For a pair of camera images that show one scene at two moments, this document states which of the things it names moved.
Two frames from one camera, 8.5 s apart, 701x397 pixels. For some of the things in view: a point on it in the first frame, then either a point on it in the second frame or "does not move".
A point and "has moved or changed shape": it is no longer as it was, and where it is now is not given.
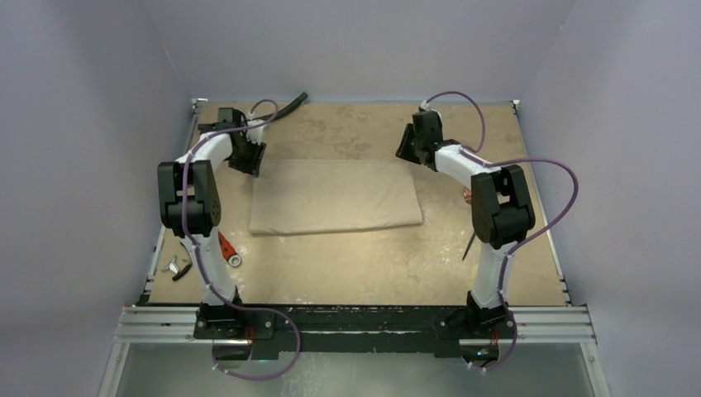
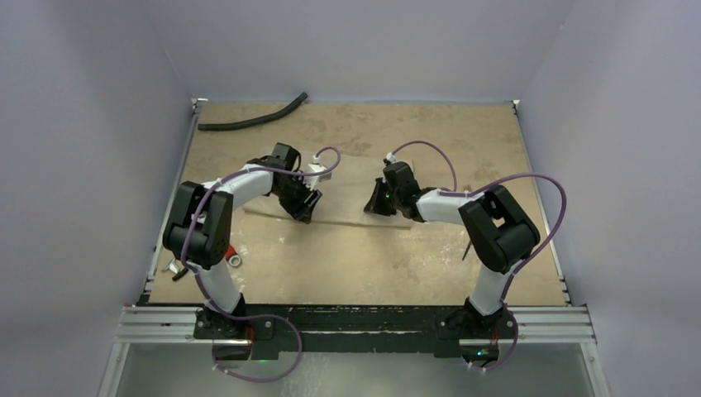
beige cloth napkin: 320,194 has moved or changed shape
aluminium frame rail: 149,324 does not move
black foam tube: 282,113 does not move
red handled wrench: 228,252 does not move
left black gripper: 251,166 to 301,210
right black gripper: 410,148 to 387,195
